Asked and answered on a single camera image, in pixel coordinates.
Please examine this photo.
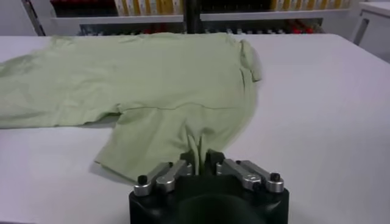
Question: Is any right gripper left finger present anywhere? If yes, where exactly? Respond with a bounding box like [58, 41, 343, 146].
[133, 150, 197, 197]

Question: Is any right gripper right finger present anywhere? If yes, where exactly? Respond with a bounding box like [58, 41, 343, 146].
[206, 149, 285, 194]

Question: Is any light green polo shirt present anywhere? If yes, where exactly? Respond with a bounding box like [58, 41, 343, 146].
[0, 32, 263, 183]

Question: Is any beverage display shelf unit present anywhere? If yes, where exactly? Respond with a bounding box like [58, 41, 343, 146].
[21, 0, 196, 37]
[182, 0, 360, 35]

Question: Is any white side table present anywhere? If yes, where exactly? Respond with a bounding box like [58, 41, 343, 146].
[350, 1, 390, 63]

